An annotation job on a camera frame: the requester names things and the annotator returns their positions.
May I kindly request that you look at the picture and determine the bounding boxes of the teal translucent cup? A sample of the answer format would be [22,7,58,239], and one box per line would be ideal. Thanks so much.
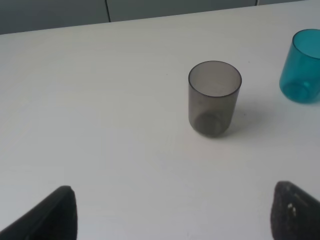
[279,29,320,104]

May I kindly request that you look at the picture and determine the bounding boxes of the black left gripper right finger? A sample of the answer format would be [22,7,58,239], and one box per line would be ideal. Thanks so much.
[270,181,320,240]

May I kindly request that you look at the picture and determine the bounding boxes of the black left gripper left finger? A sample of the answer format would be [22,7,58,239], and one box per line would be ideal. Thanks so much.
[0,185,78,240]

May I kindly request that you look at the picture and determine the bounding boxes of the grey translucent cup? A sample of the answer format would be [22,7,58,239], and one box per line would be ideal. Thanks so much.
[188,60,243,138]

